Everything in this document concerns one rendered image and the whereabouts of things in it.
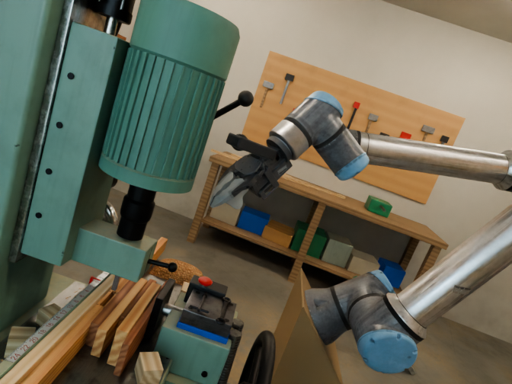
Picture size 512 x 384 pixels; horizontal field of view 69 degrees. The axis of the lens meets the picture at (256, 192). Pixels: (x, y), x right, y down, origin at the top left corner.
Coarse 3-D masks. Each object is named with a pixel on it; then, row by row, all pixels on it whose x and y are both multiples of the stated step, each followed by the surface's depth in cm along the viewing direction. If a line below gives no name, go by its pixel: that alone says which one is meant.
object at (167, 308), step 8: (168, 280) 78; (168, 288) 76; (160, 296) 72; (168, 296) 77; (160, 304) 71; (168, 304) 76; (152, 312) 72; (160, 312) 73; (168, 312) 75; (152, 320) 72; (160, 320) 77; (152, 328) 72; (144, 336) 73
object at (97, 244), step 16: (96, 224) 74; (112, 224) 77; (80, 240) 71; (96, 240) 71; (112, 240) 71; (128, 240) 73; (144, 240) 75; (80, 256) 72; (96, 256) 72; (112, 256) 71; (128, 256) 71; (144, 256) 71; (112, 272) 72; (128, 272) 72; (144, 272) 75
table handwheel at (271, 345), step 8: (264, 336) 80; (272, 336) 80; (256, 344) 89; (264, 344) 77; (272, 344) 76; (256, 352) 87; (264, 352) 74; (272, 352) 74; (248, 360) 92; (256, 360) 86; (264, 360) 72; (272, 360) 73; (248, 368) 92; (256, 368) 84; (264, 368) 71; (272, 368) 72; (240, 376) 93; (248, 376) 92; (256, 376) 83; (264, 376) 70
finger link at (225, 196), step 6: (234, 180) 83; (240, 180) 82; (234, 186) 81; (222, 192) 81; (228, 192) 81; (240, 192) 83; (246, 192) 84; (216, 198) 81; (222, 198) 81; (228, 198) 81; (234, 198) 82; (240, 198) 83; (216, 204) 81; (234, 204) 83; (240, 204) 84
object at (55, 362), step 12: (156, 252) 102; (120, 288) 80; (84, 324) 66; (72, 336) 62; (84, 336) 65; (60, 348) 59; (72, 348) 61; (48, 360) 56; (60, 360) 57; (36, 372) 53; (48, 372) 54; (60, 372) 59
